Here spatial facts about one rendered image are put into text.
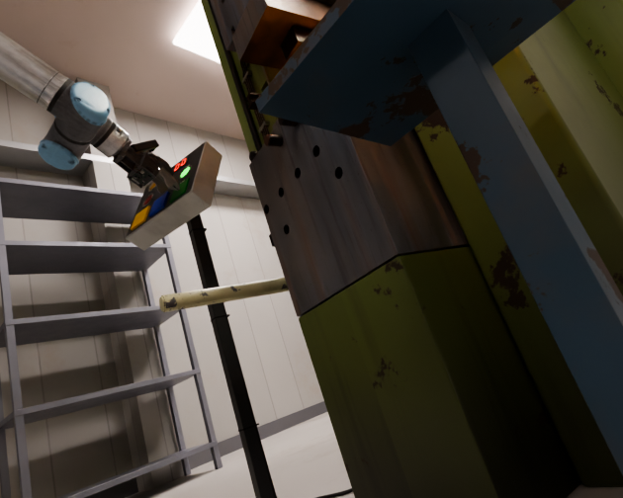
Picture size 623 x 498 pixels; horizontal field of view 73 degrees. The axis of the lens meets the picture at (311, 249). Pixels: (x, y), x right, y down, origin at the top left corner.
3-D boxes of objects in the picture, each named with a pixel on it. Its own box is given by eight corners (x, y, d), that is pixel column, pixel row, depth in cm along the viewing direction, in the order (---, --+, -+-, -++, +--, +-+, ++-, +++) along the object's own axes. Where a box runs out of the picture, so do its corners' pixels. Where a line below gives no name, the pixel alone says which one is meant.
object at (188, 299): (165, 310, 107) (161, 290, 108) (160, 316, 111) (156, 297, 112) (307, 287, 133) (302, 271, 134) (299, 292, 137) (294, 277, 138)
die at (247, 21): (267, 5, 113) (257, -20, 116) (239, 61, 129) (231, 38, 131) (378, 38, 138) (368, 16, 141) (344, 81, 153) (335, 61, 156)
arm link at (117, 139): (101, 135, 124) (121, 118, 120) (116, 146, 127) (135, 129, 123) (91, 153, 118) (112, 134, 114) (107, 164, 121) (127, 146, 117)
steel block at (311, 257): (398, 253, 75) (318, 61, 88) (297, 317, 104) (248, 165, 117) (547, 233, 108) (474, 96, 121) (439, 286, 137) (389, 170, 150)
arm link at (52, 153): (44, 131, 98) (66, 102, 105) (29, 159, 104) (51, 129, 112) (84, 155, 102) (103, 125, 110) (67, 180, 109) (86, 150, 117)
